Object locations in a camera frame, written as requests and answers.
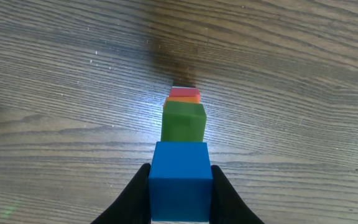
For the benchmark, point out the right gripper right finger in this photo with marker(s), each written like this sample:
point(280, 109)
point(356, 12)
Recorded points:
point(225, 205)

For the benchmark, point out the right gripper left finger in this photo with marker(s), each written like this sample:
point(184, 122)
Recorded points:
point(132, 202)

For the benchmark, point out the blue cube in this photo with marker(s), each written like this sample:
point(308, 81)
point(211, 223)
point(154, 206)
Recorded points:
point(180, 180)

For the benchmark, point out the green cube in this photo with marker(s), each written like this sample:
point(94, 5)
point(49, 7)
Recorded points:
point(183, 123)

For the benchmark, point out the orange cube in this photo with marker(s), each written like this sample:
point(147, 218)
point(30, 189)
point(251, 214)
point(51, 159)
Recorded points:
point(182, 99)

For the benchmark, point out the red cube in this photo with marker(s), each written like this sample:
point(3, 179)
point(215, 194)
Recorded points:
point(183, 92)

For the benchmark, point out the white cube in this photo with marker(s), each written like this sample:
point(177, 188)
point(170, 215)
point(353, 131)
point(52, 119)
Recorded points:
point(180, 86)

